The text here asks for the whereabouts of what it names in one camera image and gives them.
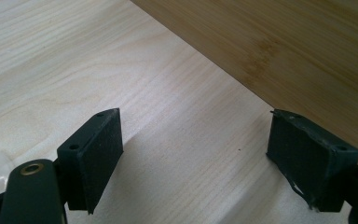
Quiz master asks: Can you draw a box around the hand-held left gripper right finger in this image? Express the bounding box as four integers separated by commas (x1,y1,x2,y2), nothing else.
266,108,358,213

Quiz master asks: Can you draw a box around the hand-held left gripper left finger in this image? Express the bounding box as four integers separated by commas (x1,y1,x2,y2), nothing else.
56,107,125,216

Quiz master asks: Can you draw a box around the brown bamboo board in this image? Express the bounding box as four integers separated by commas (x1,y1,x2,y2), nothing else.
130,0,358,167

